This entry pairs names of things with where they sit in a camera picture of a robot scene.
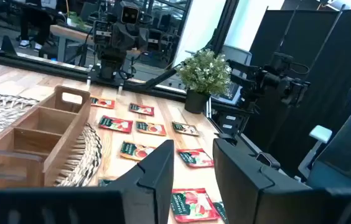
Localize light wood desk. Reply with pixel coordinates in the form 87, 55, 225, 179
50, 24, 97, 63

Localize black partition screen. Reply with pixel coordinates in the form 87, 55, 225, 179
243, 6, 351, 178

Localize red strawberry tea packet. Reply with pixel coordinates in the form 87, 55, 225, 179
98, 115, 134, 134
177, 147, 215, 169
128, 103, 156, 117
170, 187, 222, 223

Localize black two-lens table camera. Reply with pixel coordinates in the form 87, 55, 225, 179
255, 151, 281, 170

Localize grey monitor screen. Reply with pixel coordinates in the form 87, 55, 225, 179
211, 44, 253, 105

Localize person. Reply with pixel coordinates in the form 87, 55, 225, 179
18, 0, 59, 50

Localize wooden three-compartment tea box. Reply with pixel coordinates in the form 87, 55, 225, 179
0, 85, 91, 198

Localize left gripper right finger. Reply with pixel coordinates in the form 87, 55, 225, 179
212, 138, 351, 224

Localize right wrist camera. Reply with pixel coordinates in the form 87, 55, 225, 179
119, 1, 141, 25

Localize small dark triangular bracket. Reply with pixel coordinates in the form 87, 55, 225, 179
0, 34, 18, 56

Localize dark office chair white armrest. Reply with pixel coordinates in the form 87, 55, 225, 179
297, 90, 351, 189

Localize black control box white labels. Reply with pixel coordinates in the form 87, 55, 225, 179
212, 110, 251, 138

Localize green plant in black pot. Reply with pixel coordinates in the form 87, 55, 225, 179
177, 49, 233, 114

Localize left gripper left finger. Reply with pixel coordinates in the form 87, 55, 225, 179
0, 139, 176, 224

